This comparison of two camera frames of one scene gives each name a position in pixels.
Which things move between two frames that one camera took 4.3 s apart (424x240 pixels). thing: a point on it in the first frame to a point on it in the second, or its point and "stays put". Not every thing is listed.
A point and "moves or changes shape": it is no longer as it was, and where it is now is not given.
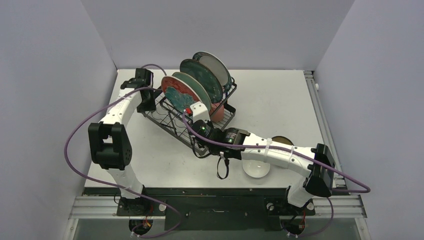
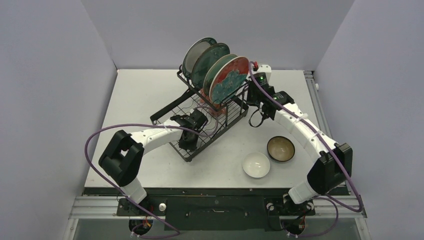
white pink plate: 179,95 to 229,77
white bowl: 255,168 stays put
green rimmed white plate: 215,65 to 193,51
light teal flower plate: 198,89 to 211,69
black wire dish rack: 161,112 moves or changes shape
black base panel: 210,209 stays put
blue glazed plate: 211,85 to 204,61
